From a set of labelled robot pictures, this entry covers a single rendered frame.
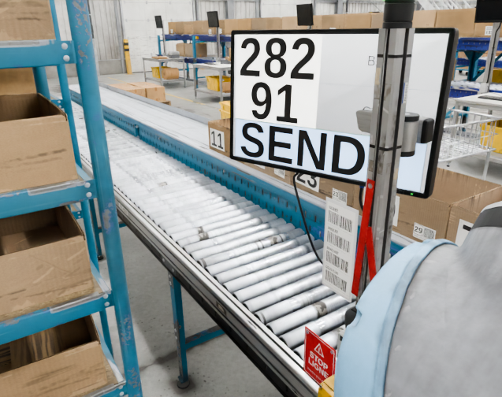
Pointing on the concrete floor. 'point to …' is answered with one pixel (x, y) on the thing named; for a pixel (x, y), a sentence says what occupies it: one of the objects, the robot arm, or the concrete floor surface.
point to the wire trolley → (469, 139)
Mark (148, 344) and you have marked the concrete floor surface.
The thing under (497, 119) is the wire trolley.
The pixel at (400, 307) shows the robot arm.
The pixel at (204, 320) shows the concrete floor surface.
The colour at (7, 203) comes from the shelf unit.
